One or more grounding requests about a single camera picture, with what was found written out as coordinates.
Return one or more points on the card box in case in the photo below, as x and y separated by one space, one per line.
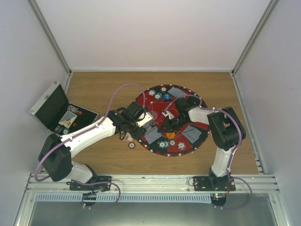
68 119

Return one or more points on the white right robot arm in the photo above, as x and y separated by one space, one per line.
227 132

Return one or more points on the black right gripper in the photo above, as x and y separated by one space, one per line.
169 128

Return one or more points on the green 50 chip top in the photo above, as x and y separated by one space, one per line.
158 96

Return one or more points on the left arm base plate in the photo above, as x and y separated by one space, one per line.
96 183

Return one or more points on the dealt card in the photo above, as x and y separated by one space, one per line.
191 133
176 92
152 135

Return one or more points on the green 50 chip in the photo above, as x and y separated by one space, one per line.
163 144
158 96

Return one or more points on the blue 10 chip bottom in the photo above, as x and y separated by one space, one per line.
181 145

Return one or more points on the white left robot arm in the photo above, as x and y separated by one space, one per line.
55 158

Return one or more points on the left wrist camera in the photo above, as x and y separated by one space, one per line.
135 110

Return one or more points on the green 50 chip bottom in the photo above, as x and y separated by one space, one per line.
163 144

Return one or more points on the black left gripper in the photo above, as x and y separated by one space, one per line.
138 134

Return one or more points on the orange big blind button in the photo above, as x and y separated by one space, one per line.
170 135

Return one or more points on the aluminium poker case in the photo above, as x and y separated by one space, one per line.
53 104

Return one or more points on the clear round dealer button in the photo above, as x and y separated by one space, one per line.
154 115

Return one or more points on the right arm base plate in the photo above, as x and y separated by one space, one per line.
212 183

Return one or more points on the dealt card top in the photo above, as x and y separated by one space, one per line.
176 92

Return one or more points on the blue small blind button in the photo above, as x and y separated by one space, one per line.
167 96

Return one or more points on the front aluminium rail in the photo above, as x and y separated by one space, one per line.
162 184

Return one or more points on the orange 100 chip stack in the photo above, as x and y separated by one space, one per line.
131 145

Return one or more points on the slotted cable duct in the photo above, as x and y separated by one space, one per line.
107 197

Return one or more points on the round red black poker mat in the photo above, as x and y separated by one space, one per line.
151 104

